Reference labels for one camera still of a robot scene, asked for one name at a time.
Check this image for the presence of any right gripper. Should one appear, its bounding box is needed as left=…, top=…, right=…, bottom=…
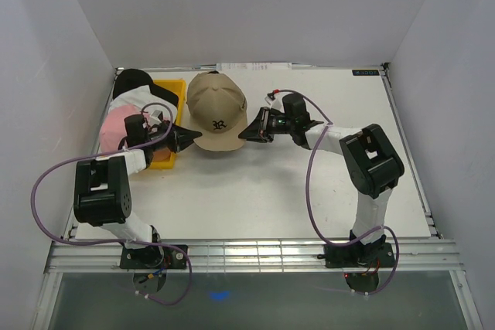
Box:
left=239, top=107, right=294, bottom=145

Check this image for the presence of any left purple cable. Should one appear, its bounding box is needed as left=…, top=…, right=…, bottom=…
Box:
left=30, top=102, right=193, bottom=306

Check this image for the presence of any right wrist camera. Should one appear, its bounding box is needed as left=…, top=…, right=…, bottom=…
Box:
left=265, top=90, right=282, bottom=111

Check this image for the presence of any yellow plastic bin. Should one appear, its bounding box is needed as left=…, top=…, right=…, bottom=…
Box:
left=150, top=79, right=186, bottom=170

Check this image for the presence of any black corner label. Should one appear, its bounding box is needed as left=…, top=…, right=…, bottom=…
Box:
left=352, top=69, right=380, bottom=77

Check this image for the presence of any paper label strip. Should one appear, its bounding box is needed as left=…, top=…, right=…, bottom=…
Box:
left=216, top=62, right=292, bottom=71

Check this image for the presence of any beige cap black R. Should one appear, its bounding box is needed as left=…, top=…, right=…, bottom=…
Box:
left=186, top=72, right=248, bottom=151

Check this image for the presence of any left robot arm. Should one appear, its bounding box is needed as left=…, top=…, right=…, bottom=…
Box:
left=73, top=114, right=202, bottom=268

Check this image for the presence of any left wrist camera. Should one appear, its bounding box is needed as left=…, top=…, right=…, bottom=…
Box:
left=148, top=110, right=164, bottom=127

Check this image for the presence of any purple cable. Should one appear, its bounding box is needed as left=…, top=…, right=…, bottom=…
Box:
left=30, top=102, right=193, bottom=306
left=276, top=89, right=399, bottom=294

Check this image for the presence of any white cap black brim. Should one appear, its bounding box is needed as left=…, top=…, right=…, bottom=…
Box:
left=108, top=69, right=179, bottom=118

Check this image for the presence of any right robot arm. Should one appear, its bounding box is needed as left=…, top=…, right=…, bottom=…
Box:
left=238, top=90, right=405, bottom=268

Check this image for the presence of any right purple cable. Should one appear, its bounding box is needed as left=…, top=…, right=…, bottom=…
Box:
left=276, top=89, right=399, bottom=294

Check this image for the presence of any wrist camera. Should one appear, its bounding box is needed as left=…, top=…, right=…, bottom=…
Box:
left=265, top=90, right=282, bottom=111
left=148, top=110, right=164, bottom=127

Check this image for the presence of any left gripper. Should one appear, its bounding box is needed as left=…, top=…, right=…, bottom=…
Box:
left=144, top=120, right=201, bottom=153

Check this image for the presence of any aluminium front rail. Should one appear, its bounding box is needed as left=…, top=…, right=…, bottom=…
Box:
left=46, top=239, right=465, bottom=274

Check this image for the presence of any pink cap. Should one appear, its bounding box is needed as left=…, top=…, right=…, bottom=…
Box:
left=98, top=104, right=172, bottom=161

